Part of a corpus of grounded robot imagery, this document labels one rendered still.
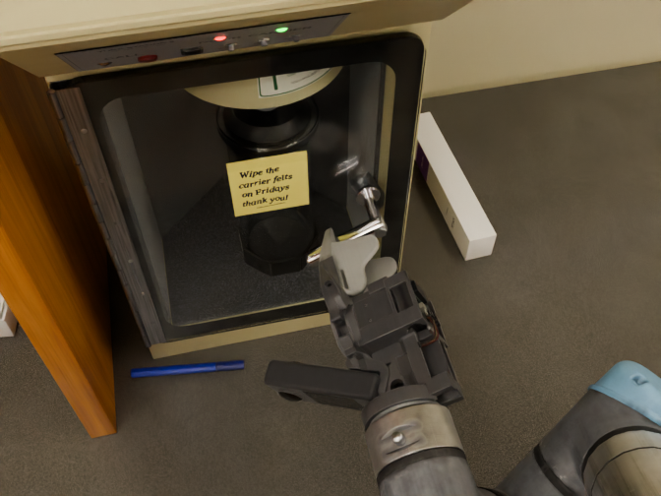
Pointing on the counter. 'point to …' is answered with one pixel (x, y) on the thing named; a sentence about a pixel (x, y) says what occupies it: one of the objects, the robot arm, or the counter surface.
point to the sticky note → (269, 183)
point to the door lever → (357, 225)
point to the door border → (107, 208)
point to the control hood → (176, 22)
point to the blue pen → (187, 368)
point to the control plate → (81, 61)
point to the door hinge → (90, 191)
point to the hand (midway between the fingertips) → (330, 248)
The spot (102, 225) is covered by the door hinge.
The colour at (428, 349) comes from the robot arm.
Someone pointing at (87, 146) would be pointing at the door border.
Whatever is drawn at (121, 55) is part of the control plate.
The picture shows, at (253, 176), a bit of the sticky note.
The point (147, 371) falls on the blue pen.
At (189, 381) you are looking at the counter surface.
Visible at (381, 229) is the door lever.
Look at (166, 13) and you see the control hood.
